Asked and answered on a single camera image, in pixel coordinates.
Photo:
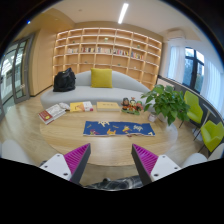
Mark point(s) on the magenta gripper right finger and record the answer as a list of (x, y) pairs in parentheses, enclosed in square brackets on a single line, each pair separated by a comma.
[(150, 166)]

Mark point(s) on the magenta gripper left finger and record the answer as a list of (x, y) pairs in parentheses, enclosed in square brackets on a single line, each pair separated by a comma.
[(69, 166)]

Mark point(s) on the blue patterned towel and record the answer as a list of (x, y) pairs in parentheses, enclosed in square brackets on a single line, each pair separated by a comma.
[(107, 128)]

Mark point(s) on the open white magazine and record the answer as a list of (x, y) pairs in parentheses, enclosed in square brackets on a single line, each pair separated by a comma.
[(58, 110)]

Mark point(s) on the red book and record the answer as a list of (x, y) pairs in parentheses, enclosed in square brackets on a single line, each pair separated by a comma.
[(46, 117)]

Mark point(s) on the yellow picture book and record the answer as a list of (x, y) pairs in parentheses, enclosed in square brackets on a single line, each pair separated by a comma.
[(81, 106)]

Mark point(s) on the colourful toy figurines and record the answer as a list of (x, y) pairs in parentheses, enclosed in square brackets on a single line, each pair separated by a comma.
[(131, 106)]

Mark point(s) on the white stool left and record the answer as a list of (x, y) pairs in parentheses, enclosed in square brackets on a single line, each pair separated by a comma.
[(11, 150)]

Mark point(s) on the white stool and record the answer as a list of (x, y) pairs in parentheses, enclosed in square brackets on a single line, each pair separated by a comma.
[(11, 150), (197, 158)]

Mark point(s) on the yellow flat box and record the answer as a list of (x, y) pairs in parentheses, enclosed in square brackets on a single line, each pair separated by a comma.
[(107, 106)]

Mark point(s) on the green potted plant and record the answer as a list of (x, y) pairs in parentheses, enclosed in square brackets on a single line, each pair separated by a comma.
[(168, 102)]

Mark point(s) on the lime green chair far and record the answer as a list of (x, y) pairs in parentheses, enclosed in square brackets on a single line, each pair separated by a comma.
[(195, 112)]

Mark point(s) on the lime green chair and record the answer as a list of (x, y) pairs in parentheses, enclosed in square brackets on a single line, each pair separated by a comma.
[(195, 112), (212, 134)]

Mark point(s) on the white stool right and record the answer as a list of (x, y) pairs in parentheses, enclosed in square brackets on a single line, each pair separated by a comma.
[(197, 158)]

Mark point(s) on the lime green chair near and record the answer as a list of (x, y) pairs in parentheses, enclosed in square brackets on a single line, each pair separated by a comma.
[(212, 134)]

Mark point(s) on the grey curved sofa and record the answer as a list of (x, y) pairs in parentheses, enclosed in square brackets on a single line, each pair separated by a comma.
[(123, 86)]

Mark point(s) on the black backpack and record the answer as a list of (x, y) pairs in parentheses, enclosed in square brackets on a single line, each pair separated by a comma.
[(64, 81)]

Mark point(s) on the yellow cushion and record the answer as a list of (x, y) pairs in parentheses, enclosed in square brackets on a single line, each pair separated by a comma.
[(101, 78)]

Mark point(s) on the window with white curtains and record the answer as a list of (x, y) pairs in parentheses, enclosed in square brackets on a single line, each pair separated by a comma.
[(190, 68)]

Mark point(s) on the glass door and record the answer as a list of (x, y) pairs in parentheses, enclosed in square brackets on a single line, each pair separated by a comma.
[(14, 71)]

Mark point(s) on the white air conditioner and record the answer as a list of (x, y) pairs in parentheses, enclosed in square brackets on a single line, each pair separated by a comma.
[(175, 35)]

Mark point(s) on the ceiling strip light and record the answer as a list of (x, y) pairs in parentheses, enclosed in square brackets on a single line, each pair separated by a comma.
[(123, 12)]

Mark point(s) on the wooden wall bookshelf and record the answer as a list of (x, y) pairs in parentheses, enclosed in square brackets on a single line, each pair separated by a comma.
[(134, 54)]

